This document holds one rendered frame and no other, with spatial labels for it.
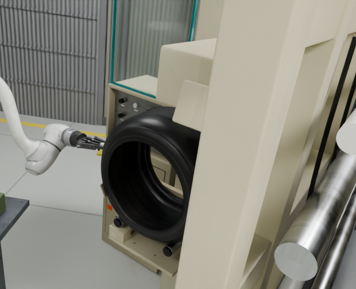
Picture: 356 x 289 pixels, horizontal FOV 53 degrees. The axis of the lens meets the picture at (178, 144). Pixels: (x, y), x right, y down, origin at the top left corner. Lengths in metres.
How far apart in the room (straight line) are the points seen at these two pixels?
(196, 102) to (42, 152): 1.16
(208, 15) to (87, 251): 1.97
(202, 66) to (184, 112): 0.14
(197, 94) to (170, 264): 1.02
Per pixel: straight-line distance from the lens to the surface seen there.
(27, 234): 3.07
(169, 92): 0.94
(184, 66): 0.90
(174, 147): 1.29
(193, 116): 0.78
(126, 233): 1.70
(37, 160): 1.82
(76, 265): 2.78
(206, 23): 1.57
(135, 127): 1.38
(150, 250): 1.70
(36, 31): 4.81
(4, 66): 5.11
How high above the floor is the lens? 1.95
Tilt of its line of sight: 25 degrees down
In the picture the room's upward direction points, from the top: 8 degrees clockwise
